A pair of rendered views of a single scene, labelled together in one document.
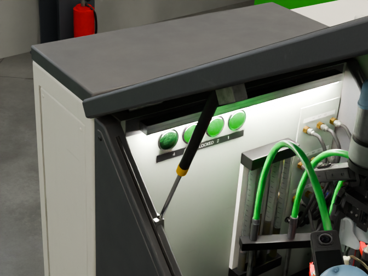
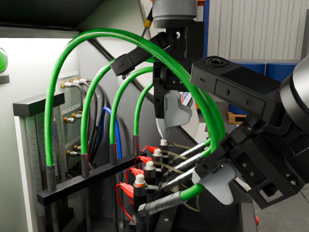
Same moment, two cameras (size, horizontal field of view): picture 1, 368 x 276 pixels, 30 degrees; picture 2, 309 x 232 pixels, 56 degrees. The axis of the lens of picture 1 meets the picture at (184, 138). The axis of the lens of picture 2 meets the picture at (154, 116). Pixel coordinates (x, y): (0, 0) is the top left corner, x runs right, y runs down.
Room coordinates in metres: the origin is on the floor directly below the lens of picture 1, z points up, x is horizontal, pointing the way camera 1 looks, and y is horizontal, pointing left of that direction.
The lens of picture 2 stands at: (0.69, 0.03, 1.42)
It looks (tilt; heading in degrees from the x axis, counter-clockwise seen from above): 15 degrees down; 320
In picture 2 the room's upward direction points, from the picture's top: straight up
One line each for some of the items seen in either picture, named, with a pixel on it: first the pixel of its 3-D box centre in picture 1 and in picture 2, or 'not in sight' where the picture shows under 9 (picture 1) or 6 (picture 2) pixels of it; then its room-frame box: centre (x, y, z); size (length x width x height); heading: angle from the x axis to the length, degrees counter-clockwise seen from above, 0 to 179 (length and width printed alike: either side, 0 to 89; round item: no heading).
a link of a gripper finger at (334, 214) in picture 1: (341, 213); (161, 92); (1.07, -0.30, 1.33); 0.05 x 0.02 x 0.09; 127
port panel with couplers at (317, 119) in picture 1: (315, 161); (76, 115); (1.47, -0.33, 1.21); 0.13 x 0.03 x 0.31; 127
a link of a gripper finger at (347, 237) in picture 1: (348, 239); (173, 118); (1.05, -0.32, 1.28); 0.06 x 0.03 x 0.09; 37
